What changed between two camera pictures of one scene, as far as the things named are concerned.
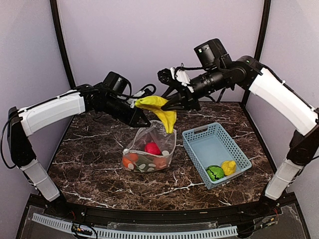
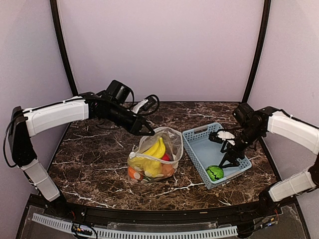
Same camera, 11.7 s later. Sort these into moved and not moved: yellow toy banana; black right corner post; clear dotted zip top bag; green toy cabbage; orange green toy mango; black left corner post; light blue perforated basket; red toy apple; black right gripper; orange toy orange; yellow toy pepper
Moved: yellow toy banana; orange green toy mango; clear dotted zip top bag; red toy apple; orange toy orange; black right gripper; yellow toy pepper
Not moved: green toy cabbage; light blue perforated basket; black right corner post; black left corner post
